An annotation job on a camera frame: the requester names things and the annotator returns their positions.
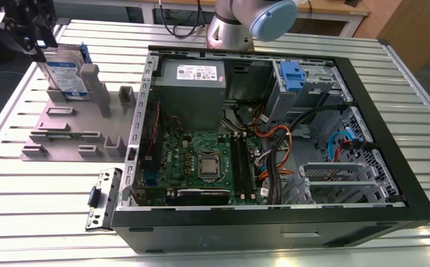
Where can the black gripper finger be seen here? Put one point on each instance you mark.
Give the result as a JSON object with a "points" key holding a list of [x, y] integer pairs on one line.
{"points": [[47, 30], [18, 39]]}

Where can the hard disk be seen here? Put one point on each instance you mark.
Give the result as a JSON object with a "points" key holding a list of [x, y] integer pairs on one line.
{"points": [[66, 78]]}

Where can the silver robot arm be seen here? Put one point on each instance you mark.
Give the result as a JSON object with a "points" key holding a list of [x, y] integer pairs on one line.
{"points": [[226, 33]]}

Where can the metal disk bay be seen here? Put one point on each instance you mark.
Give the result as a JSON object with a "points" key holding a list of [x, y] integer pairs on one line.
{"points": [[341, 183]]}

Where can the grey parts rack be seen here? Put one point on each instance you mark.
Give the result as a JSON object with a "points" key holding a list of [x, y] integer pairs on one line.
{"points": [[74, 122]]}

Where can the green RAM stick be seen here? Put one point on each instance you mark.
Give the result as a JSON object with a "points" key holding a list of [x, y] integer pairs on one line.
{"points": [[66, 136]]}

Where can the grey power supply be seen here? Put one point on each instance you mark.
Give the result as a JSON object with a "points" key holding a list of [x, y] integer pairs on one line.
{"points": [[189, 105]]}

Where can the CPU socket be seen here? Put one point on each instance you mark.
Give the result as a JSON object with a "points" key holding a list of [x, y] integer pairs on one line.
{"points": [[211, 154]]}

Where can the green motherboard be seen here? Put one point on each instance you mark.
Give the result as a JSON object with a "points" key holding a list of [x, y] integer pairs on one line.
{"points": [[179, 178]]}

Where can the silver CPU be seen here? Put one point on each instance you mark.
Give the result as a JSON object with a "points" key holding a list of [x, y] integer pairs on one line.
{"points": [[209, 166]]}

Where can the blue plastic drive latch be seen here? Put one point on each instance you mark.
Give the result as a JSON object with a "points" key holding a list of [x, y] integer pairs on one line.
{"points": [[290, 72]]}

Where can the black RAM slot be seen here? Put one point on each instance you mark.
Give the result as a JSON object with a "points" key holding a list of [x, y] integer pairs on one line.
{"points": [[248, 167], [238, 167]]}

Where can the black graphics card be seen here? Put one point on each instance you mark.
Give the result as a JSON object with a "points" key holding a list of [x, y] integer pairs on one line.
{"points": [[199, 194]]}

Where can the metal optical drive cage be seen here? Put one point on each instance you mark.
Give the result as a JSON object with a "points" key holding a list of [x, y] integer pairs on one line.
{"points": [[312, 94]]}

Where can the wooden desk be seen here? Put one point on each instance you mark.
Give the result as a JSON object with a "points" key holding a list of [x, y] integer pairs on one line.
{"points": [[348, 9]]}

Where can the black PC case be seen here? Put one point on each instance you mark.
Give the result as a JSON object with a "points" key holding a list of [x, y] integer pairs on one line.
{"points": [[237, 231]]}

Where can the brown cabinet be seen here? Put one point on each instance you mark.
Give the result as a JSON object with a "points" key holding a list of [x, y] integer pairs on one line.
{"points": [[412, 33]]}

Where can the white metal desk frame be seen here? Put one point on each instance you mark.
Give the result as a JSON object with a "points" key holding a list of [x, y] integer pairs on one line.
{"points": [[147, 15]]}

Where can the metal slot retention bracket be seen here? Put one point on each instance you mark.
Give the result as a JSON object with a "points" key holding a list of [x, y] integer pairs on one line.
{"points": [[103, 194]]}

